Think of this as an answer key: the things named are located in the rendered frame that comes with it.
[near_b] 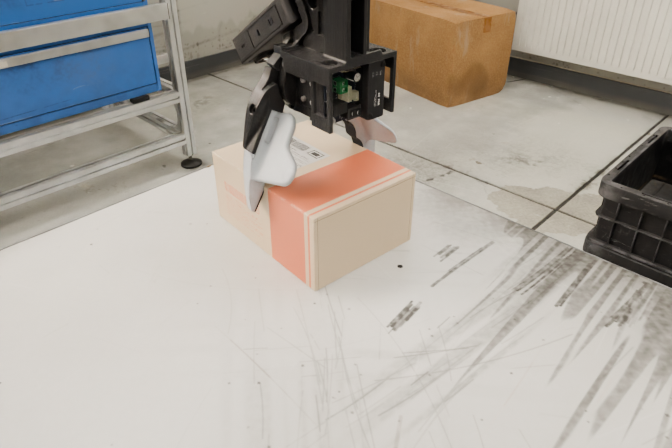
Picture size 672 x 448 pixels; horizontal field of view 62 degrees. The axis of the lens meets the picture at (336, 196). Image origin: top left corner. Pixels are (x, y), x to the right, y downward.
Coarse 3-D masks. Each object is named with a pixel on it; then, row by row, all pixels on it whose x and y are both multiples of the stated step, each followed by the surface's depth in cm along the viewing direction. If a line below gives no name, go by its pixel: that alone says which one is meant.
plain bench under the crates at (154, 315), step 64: (192, 192) 63; (0, 256) 53; (64, 256) 53; (128, 256) 53; (192, 256) 53; (256, 256) 53; (384, 256) 53; (448, 256) 53; (512, 256) 53; (576, 256) 53; (0, 320) 46; (64, 320) 46; (128, 320) 46; (192, 320) 46; (256, 320) 46; (320, 320) 46; (384, 320) 46; (448, 320) 46; (512, 320) 46; (576, 320) 46; (640, 320) 46; (0, 384) 40; (64, 384) 40; (128, 384) 40; (192, 384) 40; (256, 384) 40; (320, 384) 40; (384, 384) 40; (448, 384) 40; (512, 384) 40; (576, 384) 40; (640, 384) 40
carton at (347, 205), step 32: (224, 160) 54; (320, 160) 54; (352, 160) 54; (384, 160) 54; (224, 192) 56; (288, 192) 48; (320, 192) 48; (352, 192) 48; (384, 192) 50; (256, 224) 53; (288, 224) 48; (320, 224) 46; (352, 224) 48; (384, 224) 51; (288, 256) 50; (320, 256) 47; (352, 256) 50; (320, 288) 49
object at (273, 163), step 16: (272, 112) 47; (272, 128) 47; (288, 128) 46; (272, 144) 47; (288, 144) 46; (256, 160) 48; (272, 160) 47; (288, 160) 46; (256, 176) 48; (272, 176) 47; (288, 176) 45; (256, 192) 49; (256, 208) 50
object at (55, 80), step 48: (0, 0) 153; (48, 0) 162; (96, 0) 172; (144, 0) 182; (48, 48) 166; (96, 48) 177; (144, 48) 188; (0, 96) 162; (48, 96) 171; (96, 96) 182
